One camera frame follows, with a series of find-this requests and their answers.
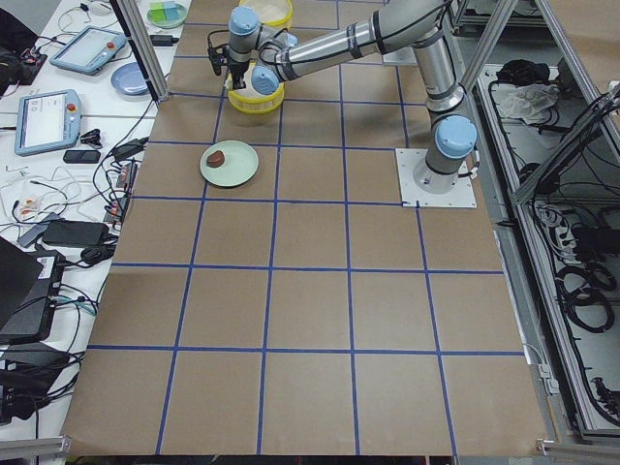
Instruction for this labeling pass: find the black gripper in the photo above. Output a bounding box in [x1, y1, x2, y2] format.
[207, 44, 250, 90]

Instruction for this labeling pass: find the brown steamed bun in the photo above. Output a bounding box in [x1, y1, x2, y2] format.
[206, 150, 226, 168]

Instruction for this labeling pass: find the yellow steamer basket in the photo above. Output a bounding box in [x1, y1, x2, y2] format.
[225, 62, 285, 114]
[239, 0, 294, 29]

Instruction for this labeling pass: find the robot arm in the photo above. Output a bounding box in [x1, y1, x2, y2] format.
[207, 1, 467, 174]

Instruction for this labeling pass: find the green bowl with blocks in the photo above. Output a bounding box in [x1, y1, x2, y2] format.
[146, 1, 188, 29]

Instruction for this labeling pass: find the blue plate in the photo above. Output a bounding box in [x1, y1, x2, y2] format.
[110, 62, 149, 96]

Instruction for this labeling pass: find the green plate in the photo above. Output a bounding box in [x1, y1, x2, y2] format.
[200, 140, 259, 188]

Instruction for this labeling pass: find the teach pendant far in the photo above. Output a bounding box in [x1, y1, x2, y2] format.
[49, 26, 127, 76]

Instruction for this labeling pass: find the teach pendant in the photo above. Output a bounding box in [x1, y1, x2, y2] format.
[49, 26, 127, 76]
[15, 89, 81, 156]

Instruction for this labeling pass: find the teach pendant near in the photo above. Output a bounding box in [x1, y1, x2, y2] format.
[15, 89, 81, 156]

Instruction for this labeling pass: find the black power brick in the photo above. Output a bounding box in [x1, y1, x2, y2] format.
[42, 220, 109, 248]

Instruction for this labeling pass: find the black laptop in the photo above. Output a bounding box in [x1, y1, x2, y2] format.
[1, 239, 65, 345]

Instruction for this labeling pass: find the aluminium frame post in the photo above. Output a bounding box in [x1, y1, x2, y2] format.
[110, 0, 169, 105]

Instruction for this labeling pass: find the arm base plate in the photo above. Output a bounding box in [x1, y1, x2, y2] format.
[395, 148, 478, 209]

